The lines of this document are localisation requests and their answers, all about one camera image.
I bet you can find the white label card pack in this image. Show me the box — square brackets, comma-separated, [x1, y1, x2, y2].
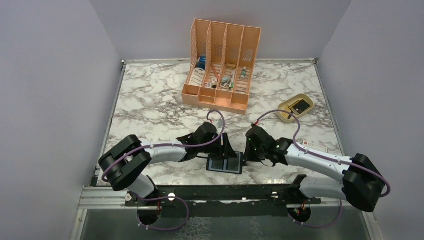
[188, 67, 205, 86]

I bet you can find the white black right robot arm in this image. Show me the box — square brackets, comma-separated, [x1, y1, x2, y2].
[245, 126, 386, 213]

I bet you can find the orange plastic desk organizer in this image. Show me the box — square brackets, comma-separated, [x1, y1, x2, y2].
[181, 19, 262, 115]

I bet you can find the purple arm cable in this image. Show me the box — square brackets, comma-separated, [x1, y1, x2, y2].
[101, 109, 226, 231]
[252, 109, 392, 229]

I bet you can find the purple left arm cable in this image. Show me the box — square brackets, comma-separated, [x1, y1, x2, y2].
[101, 109, 226, 231]

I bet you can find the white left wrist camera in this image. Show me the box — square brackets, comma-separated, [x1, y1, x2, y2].
[215, 119, 224, 129]

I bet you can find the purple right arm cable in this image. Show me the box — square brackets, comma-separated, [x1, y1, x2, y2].
[252, 109, 392, 229]

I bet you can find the black credit card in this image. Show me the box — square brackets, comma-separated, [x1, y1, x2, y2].
[288, 99, 311, 115]

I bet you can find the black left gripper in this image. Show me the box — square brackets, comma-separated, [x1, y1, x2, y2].
[198, 133, 237, 161]

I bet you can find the black leather card holder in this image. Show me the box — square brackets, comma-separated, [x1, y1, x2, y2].
[206, 151, 244, 175]

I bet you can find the black metal base rail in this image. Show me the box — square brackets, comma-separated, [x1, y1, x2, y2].
[125, 184, 322, 218]

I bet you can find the blue tape roll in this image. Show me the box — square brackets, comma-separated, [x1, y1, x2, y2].
[195, 54, 206, 70]

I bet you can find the beige oval tray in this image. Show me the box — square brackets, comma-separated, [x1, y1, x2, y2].
[277, 93, 315, 123]

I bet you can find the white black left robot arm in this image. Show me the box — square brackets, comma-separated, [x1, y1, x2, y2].
[98, 122, 243, 206]

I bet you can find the small white red box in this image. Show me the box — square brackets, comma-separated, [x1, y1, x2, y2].
[302, 140, 328, 153]

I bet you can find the green white marker pen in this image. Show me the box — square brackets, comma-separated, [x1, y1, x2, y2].
[240, 66, 247, 80]

